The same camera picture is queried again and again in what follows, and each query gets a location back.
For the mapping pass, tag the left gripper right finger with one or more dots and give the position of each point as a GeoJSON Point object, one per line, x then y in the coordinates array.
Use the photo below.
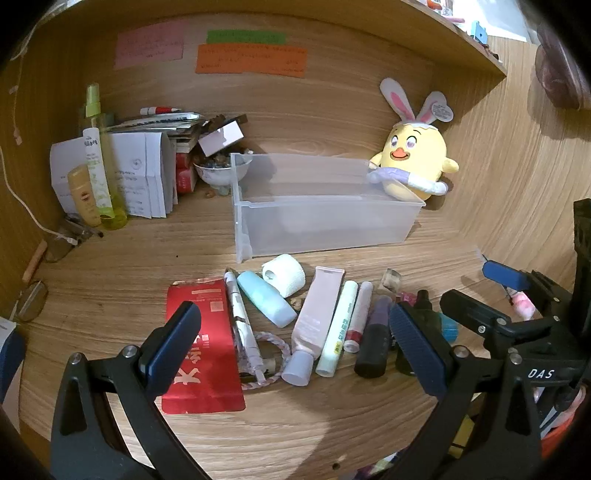
{"type": "Point", "coordinates": [429, 367]}

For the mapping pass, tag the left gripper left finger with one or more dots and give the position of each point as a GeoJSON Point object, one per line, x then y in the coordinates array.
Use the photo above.
{"type": "Point", "coordinates": [164, 350]}

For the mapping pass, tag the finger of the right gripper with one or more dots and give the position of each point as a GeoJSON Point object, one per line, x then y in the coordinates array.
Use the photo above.
{"type": "Point", "coordinates": [506, 276]}
{"type": "Point", "coordinates": [475, 315]}

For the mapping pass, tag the blue tape roll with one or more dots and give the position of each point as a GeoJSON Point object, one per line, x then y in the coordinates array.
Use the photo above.
{"type": "Point", "coordinates": [449, 328]}

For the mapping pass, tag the red foil pouch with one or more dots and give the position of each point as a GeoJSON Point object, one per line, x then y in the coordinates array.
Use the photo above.
{"type": "Point", "coordinates": [207, 380]}

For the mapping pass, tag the purple black spray bottle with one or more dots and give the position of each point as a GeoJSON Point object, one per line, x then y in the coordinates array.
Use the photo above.
{"type": "Point", "coordinates": [371, 361]}

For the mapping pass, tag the white red lip tube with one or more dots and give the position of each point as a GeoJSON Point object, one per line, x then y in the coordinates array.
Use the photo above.
{"type": "Point", "coordinates": [358, 322]}

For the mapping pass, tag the white pen with cap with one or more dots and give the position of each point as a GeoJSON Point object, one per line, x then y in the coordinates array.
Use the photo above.
{"type": "Point", "coordinates": [248, 348]}

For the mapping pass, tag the white green lip tube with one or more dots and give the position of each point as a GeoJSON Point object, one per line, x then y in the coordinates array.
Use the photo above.
{"type": "Point", "coordinates": [332, 350]}

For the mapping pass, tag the light blue tube bottle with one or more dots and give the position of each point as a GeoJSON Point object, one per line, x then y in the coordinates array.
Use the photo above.
{"type": "Point", "coordinates": [267, 299]}

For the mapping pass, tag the pink cosmetic tube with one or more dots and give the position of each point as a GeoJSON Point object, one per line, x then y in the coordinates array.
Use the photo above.
{"type": "Point", "coordinates": [312, 325]}

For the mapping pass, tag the white round jar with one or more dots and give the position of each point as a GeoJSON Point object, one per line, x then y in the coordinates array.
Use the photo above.
{"type": "Point", "coordinates": [285, 274]}

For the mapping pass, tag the eyeglasses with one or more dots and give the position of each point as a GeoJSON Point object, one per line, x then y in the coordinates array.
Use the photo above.
{"type": "Point", "coordinates": [30, 302]}

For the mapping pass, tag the yellow chick plush toy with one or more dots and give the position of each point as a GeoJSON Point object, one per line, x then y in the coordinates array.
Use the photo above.
{"type": "Point", "coordinates": [414, 157]}

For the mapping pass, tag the clear plastic storage bin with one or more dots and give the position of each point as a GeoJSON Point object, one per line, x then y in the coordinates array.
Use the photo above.
{"type": "Point", "coordinates": [289, 203]}

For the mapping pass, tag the white bowl of trinkets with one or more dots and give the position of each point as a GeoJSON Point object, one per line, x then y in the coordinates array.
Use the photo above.
{"type": "Point", "coordinates": [222, 170]}

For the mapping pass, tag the white paper boxes stack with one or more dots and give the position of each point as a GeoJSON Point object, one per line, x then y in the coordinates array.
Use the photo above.
{"type": "Point", "coordinates": [145, 172]}

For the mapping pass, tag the yellow sunscreen bottle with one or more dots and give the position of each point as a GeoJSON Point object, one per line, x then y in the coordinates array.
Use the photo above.
{"type": "Point", "coordinates": [82, 194]}

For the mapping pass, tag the tall green spray bottle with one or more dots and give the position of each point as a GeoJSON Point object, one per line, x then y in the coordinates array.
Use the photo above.
{"type": "Point", "coordinates": [100, 164]}

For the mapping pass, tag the small pink white box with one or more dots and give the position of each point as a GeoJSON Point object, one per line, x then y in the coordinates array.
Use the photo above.
{"type": "Point", "coordinates": [219, 139]}

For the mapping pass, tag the red white marker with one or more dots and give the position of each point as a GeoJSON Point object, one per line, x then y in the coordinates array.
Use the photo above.
{"type": "Point", "coordinates": [158, 110]}

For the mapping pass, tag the pink sticky note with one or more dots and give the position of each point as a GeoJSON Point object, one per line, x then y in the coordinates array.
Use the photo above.
{"type": "Point", "coordinates": [158, 42]}

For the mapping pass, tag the green sticky note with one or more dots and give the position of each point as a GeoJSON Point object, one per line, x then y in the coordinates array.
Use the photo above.
{"type": "Point", "coordinates": [246, 36]}

